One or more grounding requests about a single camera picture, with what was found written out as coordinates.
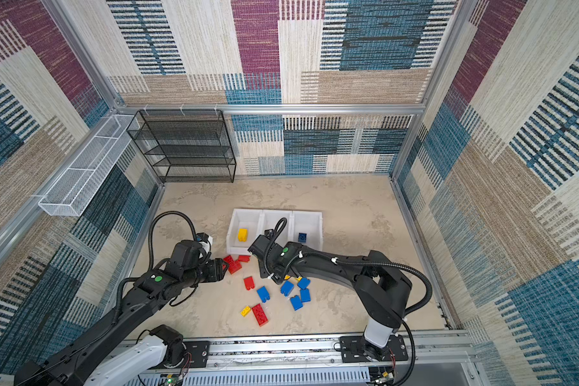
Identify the long red lego brick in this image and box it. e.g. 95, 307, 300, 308
252, 303, 269, 326

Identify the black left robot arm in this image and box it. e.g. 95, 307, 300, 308
14, 241, 229, 385

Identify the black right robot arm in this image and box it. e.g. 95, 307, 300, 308
248, 235, 419, 361

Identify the white middle plastic bin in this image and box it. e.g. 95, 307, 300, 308
259, 209, 295, 242

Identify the white plastic bin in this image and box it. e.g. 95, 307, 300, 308
291, 211, 323, 250
226, 208, 263, 255
259, 209, 295, 242

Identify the white left plastic bin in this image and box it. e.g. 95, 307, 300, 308
226, 208, 263, 255

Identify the white right plastic bin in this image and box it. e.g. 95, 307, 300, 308
291, 211, 323, 250

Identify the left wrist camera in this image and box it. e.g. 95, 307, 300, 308
196, 233, 213, 251

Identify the black corrugated left cable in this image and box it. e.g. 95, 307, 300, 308
148, 211, 199, 271

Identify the black corrugated cable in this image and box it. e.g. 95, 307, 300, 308
148, 211, 199, 271
332, 257, 434, 317

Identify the black corrugated right cable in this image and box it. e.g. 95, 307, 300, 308
332, 257, 434, 317

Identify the black wire shelf rack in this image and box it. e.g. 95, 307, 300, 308
126, 109, 236, 183

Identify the white wire mesh basket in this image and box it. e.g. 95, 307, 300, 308
39, 114, 133, 217

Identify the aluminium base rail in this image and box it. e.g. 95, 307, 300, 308
139, 330, 479, 386

